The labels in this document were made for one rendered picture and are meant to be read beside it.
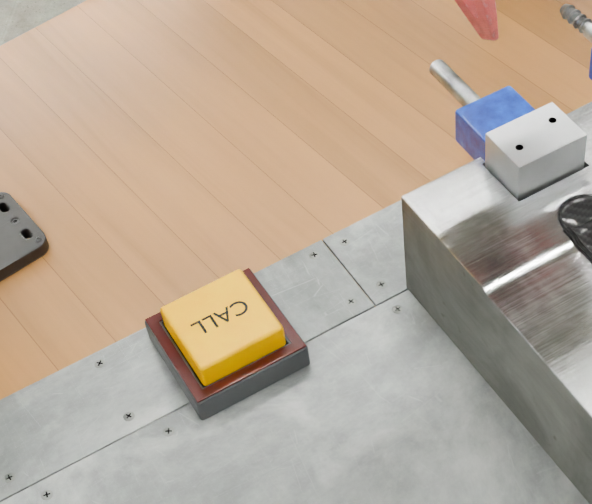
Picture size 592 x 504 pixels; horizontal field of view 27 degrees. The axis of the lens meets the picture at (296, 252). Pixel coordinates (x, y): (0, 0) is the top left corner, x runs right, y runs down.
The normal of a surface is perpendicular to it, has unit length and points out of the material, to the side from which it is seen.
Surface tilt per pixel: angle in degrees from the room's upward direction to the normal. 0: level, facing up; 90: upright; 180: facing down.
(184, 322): 0
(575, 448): 90
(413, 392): 0
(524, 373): 90
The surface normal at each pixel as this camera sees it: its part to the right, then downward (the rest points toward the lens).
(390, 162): -0.11, -0.65
